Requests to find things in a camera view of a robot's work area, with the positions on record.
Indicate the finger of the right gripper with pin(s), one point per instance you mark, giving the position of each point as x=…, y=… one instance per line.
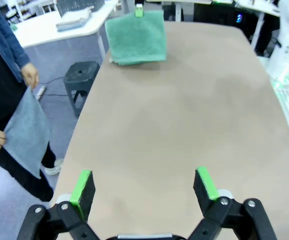
x=139, y=11

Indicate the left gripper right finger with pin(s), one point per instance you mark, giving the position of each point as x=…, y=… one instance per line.
x=204, y=195

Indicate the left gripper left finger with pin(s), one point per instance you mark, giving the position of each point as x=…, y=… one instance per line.
x=83, y=197

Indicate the green towel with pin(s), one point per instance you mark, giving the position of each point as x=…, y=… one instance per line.
x=137, y=40

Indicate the grey perforated plastic basket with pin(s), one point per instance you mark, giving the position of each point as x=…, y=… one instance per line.
x=72, y=5

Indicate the blue-grey towel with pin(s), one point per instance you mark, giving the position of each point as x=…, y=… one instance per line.
x=27, y=130

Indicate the person's left forearm denim sleeve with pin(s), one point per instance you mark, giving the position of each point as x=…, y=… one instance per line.
x=15, y=50

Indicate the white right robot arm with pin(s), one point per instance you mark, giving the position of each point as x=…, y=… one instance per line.
x=287, y=50

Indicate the person's left hand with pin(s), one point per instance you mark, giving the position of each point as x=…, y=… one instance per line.
x=31, y=75

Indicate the person's white shoe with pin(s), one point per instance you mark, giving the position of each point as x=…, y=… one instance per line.
x=54, y=167

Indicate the black computer tower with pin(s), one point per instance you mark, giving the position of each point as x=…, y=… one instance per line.
x=217, y=15

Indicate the dark plastic stool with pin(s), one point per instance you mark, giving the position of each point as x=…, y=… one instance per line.
x=82, y=72

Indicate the white table with rounded edge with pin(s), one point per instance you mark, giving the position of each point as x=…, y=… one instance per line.
x=42, y=35

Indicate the white power strip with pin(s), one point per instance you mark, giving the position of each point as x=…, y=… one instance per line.
x=41, y=92

